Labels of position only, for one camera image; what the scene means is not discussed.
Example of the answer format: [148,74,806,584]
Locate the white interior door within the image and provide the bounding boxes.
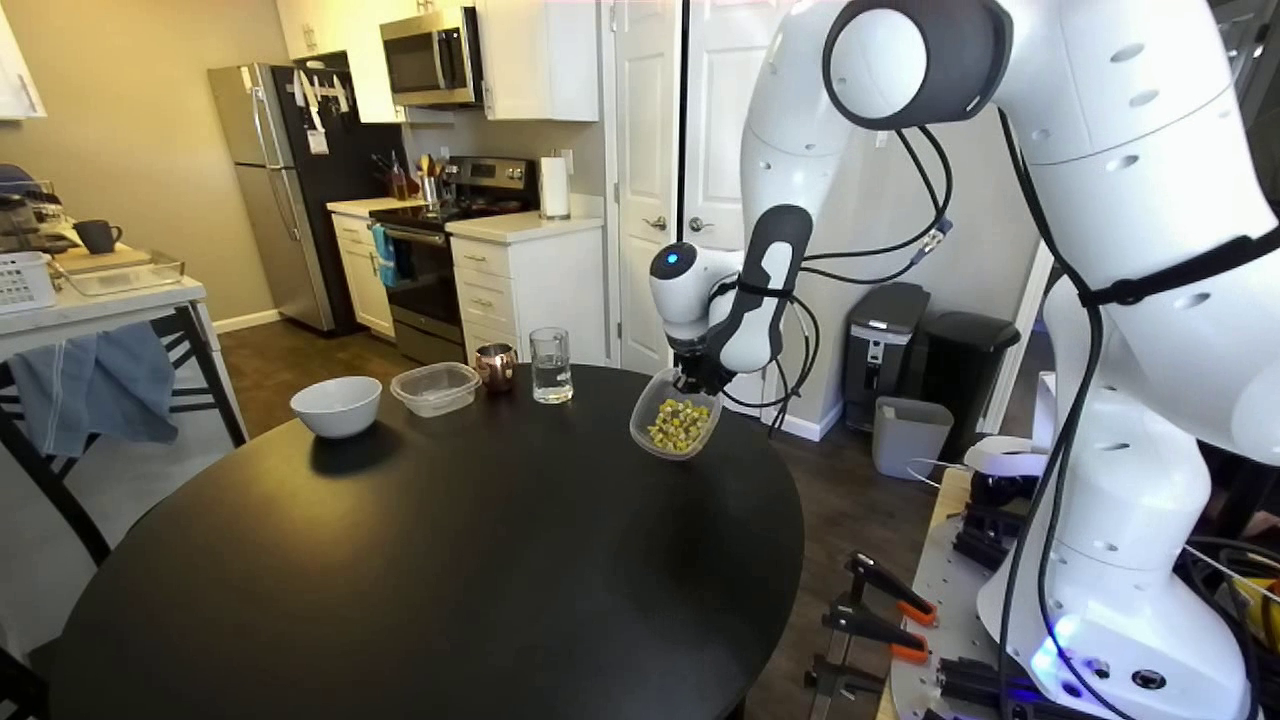
[603,0,788,373]

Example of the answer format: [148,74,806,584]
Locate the stainless steel microwave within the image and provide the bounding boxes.
[381,6,479,108]

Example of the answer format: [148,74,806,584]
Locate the white ceramic bowl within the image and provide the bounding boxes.
[288,375,384,442]

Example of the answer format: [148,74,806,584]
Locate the black coffee mug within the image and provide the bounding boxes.
[71,220,125,256]

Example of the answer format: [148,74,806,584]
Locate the small grey waste bin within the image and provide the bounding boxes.
[872,395,952,482]

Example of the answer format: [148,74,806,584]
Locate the clear plastic sweets container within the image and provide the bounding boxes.
[628,373,722,461]

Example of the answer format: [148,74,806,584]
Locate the white kitchen counter cabinet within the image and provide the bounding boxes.
[327,196,610,364]

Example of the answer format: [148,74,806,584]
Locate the black tall trash can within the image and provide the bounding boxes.
[841,285,930,431]

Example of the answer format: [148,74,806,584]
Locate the black kitchen stove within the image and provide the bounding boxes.
[378,158,538,361]

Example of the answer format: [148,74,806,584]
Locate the blue cloth on chair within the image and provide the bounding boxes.
[10,325,176,455]

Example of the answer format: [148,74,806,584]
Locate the small dark candle jar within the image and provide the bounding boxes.
[477,345,515,395]

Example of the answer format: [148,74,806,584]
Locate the yellow green sweets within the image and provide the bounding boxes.
[646,402,711,455]

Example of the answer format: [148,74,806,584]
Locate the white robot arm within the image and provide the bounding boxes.
[649,0,1280,720]

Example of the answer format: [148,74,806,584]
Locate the black chair with blue cloth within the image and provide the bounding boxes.
[0,305,243,559]

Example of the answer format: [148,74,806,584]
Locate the black trash bin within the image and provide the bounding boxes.
[920,313,1022,461]

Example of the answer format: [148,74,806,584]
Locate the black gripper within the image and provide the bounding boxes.
[676,313,776,395]

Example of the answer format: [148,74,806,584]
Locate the empty clear plastic container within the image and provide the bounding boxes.
[392,361,477,418]

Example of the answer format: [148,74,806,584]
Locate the round black table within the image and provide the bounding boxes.
[54,367,806,720]

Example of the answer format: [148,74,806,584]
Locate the black orange clamp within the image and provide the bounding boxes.
[849,554,935,629]
[819,603,930,665]

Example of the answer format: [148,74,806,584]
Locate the clear glass measuring jug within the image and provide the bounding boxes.
[530,328,576,405]

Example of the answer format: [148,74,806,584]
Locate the stainless steel refrigerator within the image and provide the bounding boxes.
[207,66,402,337]

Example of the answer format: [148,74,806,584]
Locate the white upper kitchen cabinets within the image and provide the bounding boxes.
[276,0,602,125]

